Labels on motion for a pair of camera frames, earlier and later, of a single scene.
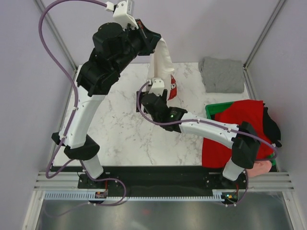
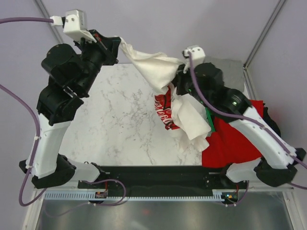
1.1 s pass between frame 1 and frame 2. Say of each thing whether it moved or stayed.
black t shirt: stayed
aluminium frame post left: stayed
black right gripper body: moved
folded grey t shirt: stayed
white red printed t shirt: moved
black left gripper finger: moved
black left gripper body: moved
